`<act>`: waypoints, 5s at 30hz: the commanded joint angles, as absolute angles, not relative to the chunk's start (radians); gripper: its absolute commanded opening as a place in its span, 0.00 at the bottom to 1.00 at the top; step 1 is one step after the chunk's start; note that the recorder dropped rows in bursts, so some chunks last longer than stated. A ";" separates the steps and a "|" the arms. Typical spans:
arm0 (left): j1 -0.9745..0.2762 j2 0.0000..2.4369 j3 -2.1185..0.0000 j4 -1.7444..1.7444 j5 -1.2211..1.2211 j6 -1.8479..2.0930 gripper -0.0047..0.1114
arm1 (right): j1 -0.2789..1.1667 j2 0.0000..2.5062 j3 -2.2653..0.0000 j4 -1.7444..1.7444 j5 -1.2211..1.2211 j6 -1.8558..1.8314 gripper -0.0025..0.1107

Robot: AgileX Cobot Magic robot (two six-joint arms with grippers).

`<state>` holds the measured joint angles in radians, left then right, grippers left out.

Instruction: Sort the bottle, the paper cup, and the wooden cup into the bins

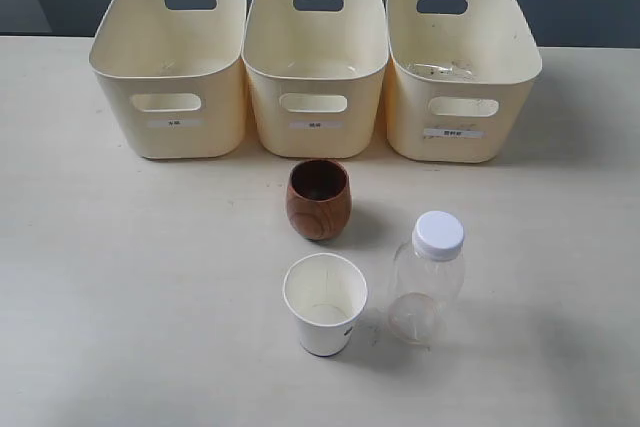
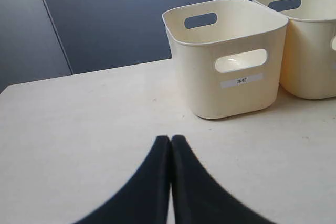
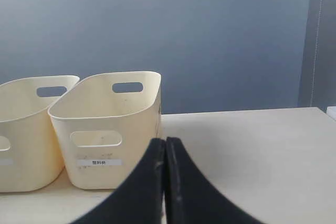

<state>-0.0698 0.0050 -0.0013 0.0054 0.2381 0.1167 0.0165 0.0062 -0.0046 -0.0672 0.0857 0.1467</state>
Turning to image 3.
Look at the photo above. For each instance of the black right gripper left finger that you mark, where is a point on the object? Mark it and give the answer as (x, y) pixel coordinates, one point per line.
(139, 198)

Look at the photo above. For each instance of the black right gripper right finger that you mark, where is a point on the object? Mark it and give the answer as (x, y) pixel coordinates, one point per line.
(190, 197)

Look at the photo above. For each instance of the cream right plastic bin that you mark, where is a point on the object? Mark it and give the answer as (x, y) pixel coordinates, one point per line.
(104, 125)

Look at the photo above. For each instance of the cream plastic bin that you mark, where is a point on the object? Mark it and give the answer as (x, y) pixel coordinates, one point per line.
(30, 154)
(104, 125)

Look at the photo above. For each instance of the cream middle plastic bin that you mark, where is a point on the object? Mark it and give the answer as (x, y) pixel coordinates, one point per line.
(30, 154)

